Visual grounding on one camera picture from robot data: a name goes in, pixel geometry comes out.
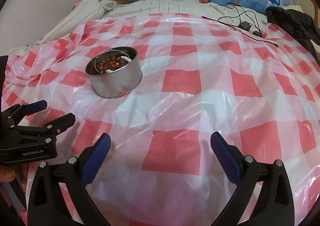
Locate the brown amber bead bracelet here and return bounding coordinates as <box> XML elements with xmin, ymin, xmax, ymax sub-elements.
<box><xmin>96</xmin><ymin>55</ymin><xmax>127</xmax><ymax>75</ymax></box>

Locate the left human hand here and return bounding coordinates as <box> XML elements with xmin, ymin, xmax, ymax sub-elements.
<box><xmin>0</xmin><ymin>164</ymin><xmax>29</xmax><ymax>192</ymax></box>

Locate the round silver metal tin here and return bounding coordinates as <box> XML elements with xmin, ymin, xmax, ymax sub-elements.
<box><xmin>85</xmin><ymin>46</ymin><xmax>143</xmax><ymax>98</ymax></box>

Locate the red white checkered plastic sheet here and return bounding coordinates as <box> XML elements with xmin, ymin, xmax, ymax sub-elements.
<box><xmin>2</xmin><ymin>14</ymin><xmax>319</xmax><ymax>225</ymax></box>

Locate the white striped quilt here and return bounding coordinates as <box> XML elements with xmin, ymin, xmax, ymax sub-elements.
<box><xmin>1</xmin><ymin>0</ymin><xmax>118</xmax><ymax>56</ymax></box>

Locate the black jacket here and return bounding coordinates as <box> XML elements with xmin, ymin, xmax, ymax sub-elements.
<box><xmin>266</xmin><ymin>6</ymin><xmax>319</xmax><ymax>64</ymax></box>

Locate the white striped bed sheet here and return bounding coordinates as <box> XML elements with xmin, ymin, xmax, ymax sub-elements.
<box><xmin>104</xmin><ymin>0</ymin><xmax>267</xmax><ymax>28</ymax></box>

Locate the black charger cable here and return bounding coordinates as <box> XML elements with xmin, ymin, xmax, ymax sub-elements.
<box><xmin>201</xmin><ymin>2</ymin><xmax>279</xmax><ymax>48</ymax></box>

